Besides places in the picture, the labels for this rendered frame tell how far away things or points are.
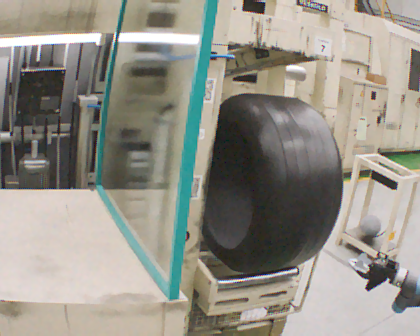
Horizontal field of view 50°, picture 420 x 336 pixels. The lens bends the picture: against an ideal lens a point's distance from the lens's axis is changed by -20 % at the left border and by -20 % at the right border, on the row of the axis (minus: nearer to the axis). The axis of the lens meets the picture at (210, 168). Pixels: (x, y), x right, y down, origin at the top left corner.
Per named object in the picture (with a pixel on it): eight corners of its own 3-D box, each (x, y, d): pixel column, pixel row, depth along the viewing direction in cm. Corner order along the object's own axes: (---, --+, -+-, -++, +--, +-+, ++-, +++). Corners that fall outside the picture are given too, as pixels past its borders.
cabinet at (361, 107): (339, 181, 608) (353, 80, 571) (308, 165, 653) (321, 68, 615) (377, 175, 659) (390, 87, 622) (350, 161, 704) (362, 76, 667)
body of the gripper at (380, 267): (377, 249, 168) (401, 259, 164) (369, 265, 173) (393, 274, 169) (371, 263, 162) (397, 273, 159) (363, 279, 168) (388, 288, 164)
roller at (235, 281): (212, 291, 169) (211, 278, 169) (206, 289, 173) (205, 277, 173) (299, 277, 184) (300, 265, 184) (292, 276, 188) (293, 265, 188)
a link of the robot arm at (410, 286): (417, 301, 159) (426, 286, 154) (396, 293, 163) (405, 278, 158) (420, 287, 165) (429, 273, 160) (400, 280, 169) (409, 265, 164)
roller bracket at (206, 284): (207, 304, 166) (211, 281, 163) (164, 252, 200) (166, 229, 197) (216, 303, 168) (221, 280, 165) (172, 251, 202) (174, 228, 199)
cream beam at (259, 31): (198, 42, 175) (204, 6, 171) (172, 36, 196) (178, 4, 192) (334, 63, 201) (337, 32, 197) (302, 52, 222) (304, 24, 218)
